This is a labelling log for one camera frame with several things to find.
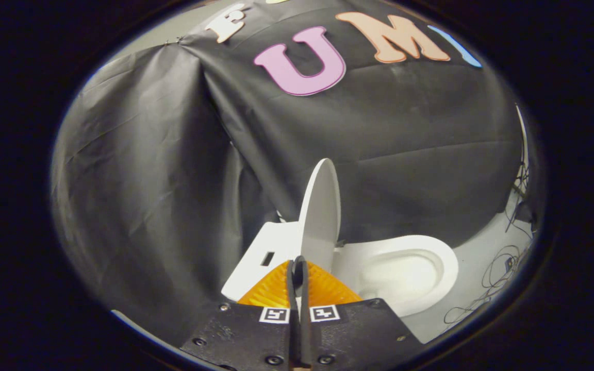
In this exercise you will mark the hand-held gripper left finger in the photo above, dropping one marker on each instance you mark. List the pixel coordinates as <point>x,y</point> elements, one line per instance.
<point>250,335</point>

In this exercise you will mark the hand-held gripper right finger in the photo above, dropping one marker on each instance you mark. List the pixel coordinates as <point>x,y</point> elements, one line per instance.
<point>348,335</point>

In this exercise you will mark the white toilet lid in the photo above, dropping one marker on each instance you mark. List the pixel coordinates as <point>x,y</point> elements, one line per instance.
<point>320,216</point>

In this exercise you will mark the white toilet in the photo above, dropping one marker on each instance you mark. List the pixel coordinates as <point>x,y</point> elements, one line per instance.
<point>405,273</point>

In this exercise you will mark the black backdrop cloth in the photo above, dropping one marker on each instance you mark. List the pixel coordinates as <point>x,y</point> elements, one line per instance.
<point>173,154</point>

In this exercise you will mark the black backdrop stand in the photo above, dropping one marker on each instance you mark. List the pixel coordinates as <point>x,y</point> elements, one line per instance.
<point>524,154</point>

